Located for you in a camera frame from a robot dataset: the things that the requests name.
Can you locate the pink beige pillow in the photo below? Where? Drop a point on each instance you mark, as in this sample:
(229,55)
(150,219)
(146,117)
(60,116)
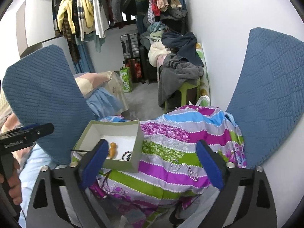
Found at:
(89,82)

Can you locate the white hanging shirt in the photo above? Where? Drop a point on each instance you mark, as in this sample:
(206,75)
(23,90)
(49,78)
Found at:
(100,19)

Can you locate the white cardboard box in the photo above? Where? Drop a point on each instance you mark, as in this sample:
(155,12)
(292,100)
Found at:
(127,135)

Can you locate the green shopping bag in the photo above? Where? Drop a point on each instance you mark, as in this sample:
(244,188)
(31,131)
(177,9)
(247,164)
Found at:
(126,79)

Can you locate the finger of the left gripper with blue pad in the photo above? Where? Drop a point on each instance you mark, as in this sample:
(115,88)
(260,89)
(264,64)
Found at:
(29,127)

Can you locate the dark suitcase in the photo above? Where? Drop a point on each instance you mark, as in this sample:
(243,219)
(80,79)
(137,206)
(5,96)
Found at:
(130,45)

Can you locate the green plastic stool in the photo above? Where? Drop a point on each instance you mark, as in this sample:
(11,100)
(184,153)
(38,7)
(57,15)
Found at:
(188,92)

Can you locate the person's left hand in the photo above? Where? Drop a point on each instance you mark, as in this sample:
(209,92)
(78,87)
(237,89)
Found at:
(15,184)

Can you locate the grey blanket on stool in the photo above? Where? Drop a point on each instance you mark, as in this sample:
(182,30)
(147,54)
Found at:
(173,73)

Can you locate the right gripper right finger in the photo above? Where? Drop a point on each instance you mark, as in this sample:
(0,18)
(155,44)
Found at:
(245,198)

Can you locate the blue quilted cushion right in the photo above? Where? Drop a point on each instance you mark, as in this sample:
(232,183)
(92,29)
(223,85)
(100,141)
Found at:
(267,102)

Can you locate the blue quilted cushion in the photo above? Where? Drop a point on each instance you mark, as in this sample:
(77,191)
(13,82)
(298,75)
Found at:
(41,89)
(267,102)

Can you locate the light blue bedsheet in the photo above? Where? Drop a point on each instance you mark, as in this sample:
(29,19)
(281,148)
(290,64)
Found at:
(103,104)

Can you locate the blue quilted cushion left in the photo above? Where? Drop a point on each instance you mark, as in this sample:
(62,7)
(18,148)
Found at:
(41,89)

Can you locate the dark blue garment pile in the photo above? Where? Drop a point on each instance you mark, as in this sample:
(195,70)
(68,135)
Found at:
(184,46)

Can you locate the colourful floral striped cloth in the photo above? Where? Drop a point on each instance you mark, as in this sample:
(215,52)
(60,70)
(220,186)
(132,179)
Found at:
(169,169)

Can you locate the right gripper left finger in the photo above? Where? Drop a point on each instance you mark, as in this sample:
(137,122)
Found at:
(46,207)

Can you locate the orange gourd pendant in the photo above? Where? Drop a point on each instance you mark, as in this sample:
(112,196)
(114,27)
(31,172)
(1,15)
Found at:
(112,150)

